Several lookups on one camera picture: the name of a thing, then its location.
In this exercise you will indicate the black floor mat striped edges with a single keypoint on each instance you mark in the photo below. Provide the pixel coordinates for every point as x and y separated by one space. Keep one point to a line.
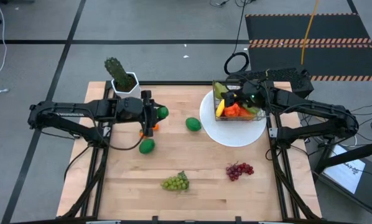
298 28

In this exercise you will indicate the orange bell pepper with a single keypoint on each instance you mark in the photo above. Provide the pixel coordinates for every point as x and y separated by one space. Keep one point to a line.
232 111

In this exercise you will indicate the white hexagonal planter pot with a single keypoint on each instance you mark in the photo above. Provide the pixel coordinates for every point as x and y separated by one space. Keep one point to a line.
131 93

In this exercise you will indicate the orange tangerine cluster with leaves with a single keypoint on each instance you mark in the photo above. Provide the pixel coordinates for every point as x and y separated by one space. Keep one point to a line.
155 127

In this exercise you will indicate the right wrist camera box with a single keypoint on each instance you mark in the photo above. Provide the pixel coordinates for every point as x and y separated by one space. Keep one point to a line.
253 95

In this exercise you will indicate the large light green pear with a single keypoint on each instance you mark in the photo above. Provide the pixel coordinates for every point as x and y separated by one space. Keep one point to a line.
220 90

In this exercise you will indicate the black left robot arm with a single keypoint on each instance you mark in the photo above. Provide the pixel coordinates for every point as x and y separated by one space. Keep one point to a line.
64 110

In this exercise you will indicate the white round plate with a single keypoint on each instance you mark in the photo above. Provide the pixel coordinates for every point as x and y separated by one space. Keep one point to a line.
229 133

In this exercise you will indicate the yellow banana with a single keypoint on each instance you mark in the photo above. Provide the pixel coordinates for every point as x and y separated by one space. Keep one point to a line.
220 109

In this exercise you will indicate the green grape bunch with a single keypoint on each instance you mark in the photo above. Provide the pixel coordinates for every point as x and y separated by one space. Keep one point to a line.
173 184

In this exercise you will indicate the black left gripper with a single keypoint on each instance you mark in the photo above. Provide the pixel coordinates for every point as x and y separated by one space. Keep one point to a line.
146 112

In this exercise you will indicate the green artificial cactus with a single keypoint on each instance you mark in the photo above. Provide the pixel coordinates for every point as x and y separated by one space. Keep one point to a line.
117 73

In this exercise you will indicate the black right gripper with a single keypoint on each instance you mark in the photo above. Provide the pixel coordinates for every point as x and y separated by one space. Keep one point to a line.
240 88

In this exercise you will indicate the small green lime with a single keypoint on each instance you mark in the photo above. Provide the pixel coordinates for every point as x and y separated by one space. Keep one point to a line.
163 112

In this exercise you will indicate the red and yellow mango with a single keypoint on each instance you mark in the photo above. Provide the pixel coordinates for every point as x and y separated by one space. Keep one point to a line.
245 114

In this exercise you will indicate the purple grape bunch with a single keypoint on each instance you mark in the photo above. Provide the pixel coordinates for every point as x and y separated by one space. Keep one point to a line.
237 170

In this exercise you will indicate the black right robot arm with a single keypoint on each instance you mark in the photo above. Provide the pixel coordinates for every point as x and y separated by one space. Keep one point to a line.
313 107

